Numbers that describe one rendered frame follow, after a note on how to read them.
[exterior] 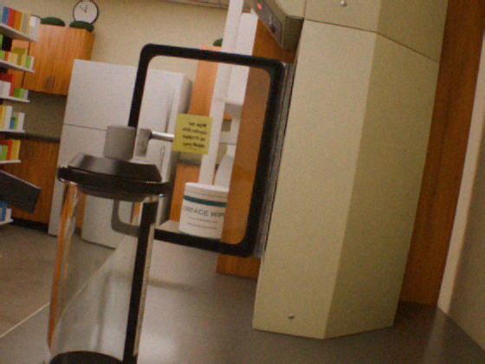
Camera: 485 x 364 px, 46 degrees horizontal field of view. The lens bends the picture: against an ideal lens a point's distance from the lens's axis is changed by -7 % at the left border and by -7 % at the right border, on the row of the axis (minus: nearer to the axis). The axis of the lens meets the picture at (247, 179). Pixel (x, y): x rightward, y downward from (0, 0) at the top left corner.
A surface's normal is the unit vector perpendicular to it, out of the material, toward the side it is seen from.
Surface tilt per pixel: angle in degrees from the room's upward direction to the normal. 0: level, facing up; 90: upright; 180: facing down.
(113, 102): 90
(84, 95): 90
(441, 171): 90
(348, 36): 90
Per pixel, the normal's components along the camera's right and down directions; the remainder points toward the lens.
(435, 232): -0.04, 0.05
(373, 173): 0.67, 0.15
